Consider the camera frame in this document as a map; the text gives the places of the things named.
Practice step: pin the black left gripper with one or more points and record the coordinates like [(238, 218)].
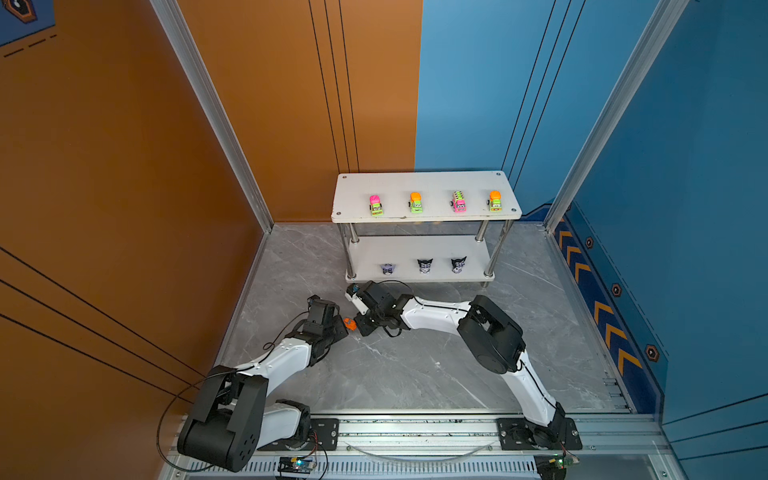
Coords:
[(341, 330)]

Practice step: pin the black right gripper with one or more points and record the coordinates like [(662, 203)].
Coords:
[(363, 330)]

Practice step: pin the small purple figure toy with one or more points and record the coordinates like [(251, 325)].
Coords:
[(388, 268)]

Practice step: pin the purple black figure toy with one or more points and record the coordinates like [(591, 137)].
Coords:
[(424, 265)]

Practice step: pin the black purple Kuromi figure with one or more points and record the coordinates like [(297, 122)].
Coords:
[(458, 264)]

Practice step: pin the green orange toy truck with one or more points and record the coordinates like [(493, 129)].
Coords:
[(415, 203)]

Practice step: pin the orange green toy car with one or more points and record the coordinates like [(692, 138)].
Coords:
[(495, 201)]

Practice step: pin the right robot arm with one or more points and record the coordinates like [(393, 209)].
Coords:
[(494, 339)]

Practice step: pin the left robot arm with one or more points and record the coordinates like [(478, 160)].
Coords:
[(230, 418)]

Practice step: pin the white two-tier shelf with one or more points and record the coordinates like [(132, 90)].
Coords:
[(366, 253)]

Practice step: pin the left circuit board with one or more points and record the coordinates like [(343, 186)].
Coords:
[(297, 467)]

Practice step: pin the circuit board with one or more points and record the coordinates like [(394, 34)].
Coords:
[(297, 467), (555, 467)]

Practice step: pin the right circuit board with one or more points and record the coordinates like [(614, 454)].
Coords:
[(555, 467)]

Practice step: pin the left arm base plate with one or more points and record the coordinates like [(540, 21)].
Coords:
[(323, 430)]

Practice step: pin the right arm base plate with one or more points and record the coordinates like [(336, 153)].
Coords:
[(519, 434)]

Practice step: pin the left aluminium corner post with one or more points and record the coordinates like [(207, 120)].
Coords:
[(177, 31)]

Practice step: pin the aluminium corner post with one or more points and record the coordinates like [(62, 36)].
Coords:
[(653, 38), (177, 31)]

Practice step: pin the right aluminium corner post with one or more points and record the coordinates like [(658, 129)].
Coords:
[(653, 38)]

